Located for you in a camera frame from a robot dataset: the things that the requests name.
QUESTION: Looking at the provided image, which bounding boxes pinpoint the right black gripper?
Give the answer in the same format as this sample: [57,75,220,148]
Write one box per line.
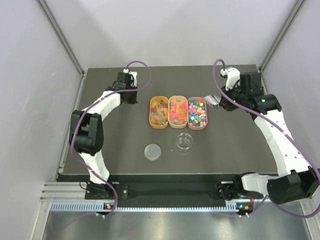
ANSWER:
[219,82,248,112]

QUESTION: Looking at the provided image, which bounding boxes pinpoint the silver metal scoop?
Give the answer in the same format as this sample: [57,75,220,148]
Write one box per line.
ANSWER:
[203,94,222,108]

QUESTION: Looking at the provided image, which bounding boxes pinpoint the orange tray yellow gummies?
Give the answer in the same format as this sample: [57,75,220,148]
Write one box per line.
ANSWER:
[148,96,169,129]

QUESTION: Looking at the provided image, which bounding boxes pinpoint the pink tray colourful candies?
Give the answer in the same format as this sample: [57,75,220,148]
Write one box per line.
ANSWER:
[187,97,208,131]

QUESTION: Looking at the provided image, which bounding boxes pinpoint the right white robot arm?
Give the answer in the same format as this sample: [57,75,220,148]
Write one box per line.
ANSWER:
[219,67,320,205]

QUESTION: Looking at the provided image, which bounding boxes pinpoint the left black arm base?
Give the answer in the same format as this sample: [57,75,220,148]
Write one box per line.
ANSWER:
[79,181,116,200]

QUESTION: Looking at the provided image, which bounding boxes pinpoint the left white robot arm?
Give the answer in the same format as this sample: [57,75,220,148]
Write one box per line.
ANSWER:
[69,69,138,199]

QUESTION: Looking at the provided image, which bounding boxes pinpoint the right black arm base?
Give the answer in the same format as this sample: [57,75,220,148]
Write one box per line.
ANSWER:
[216,174,264,201]

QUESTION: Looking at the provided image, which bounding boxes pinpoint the clear round lid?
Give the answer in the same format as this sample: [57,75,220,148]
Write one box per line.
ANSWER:
[144,143,162,161]

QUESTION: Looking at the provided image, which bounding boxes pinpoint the clear round jar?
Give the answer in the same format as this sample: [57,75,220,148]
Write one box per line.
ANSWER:
[175,132,194,152]

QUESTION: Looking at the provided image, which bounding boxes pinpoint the black base crossbar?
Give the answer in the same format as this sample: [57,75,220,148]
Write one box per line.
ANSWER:
[114,182,218,199]

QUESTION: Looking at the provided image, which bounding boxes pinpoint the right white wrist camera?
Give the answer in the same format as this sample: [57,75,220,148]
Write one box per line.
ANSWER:
[220,67,241,91]

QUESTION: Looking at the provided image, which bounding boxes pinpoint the left aluminium frame post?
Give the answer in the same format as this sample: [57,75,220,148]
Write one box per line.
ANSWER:
[36,0,87,76]

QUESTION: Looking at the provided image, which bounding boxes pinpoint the aluminium frame post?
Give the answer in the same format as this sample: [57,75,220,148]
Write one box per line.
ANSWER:
[259,0,307,73]
[36,0,87,76]

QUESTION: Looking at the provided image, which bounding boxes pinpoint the right aluminium frame post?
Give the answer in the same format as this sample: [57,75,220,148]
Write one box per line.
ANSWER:
[259,0,307,73]

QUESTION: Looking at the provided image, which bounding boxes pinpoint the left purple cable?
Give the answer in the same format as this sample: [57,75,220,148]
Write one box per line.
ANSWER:
[71,61,152,218]

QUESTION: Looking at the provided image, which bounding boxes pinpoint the purple cable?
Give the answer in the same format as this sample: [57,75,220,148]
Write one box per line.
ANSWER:
[212,58,320,220]
[71,61,152,218]

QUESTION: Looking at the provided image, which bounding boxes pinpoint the aluminium front rail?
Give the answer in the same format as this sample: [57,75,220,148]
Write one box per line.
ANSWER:
[39,181,313,203]

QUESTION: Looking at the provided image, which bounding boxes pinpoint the grey slotted cable duct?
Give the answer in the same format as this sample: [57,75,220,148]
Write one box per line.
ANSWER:
[49,201,253,213]

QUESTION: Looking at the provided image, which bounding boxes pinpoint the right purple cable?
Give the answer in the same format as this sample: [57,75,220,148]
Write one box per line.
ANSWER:
[212,58,320,220]

